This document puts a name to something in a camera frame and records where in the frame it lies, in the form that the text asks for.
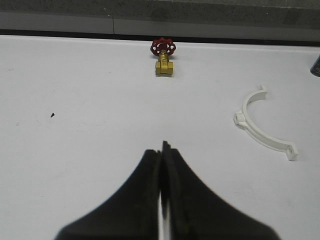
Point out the grey stone counter ledge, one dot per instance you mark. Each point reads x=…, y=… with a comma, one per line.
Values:
x=289, y=20

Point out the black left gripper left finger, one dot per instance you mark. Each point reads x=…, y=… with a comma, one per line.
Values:
x=131, y=213

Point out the black cylindrical capacitor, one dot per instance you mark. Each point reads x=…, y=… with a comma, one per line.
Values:
x=315, y=69

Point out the brass valve red handle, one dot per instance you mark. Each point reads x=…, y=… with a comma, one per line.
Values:
x=163, y=48

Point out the white half pipe clamp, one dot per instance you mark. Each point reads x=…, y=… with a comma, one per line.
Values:
x=242, y=120

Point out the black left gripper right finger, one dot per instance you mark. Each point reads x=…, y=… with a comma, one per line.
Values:
x=194, y=212

